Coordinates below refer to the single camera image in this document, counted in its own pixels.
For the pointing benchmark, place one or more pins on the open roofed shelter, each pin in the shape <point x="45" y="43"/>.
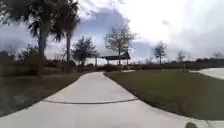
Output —
<point x="113" y="56"/>

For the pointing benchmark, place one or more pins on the thin leafy tree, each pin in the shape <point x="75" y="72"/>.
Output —
<point x="119" y="40"/>

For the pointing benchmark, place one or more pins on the small dark tree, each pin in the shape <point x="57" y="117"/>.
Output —
<point x="83" y="50"/>

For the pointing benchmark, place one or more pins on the slim palm tree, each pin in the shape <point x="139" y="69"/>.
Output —
<point x="68" y="50"/>

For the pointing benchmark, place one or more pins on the small thin tree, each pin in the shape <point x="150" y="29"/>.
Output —
<point x="160" y="50"/>

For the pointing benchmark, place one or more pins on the pale concrete path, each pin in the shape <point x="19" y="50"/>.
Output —
<point x="93" y="115"/>

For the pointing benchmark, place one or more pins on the thick palm tree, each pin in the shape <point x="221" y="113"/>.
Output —
<point x="41" y="50"/>

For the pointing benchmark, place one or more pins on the distant hedge line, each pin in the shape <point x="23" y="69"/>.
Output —
<point x="200" y="63"/>

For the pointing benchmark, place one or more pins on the dark bushes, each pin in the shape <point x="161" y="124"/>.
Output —
<point x="20" y="61"/>

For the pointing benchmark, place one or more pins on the shaded grass lawn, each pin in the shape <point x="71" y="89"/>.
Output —
<point x="23" y="91"/>

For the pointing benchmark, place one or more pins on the robot's own part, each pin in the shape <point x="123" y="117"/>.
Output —
<point x="190" y="125"/>

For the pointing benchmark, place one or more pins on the pale concrete area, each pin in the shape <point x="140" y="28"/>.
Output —
<point x="213" y="73"/>

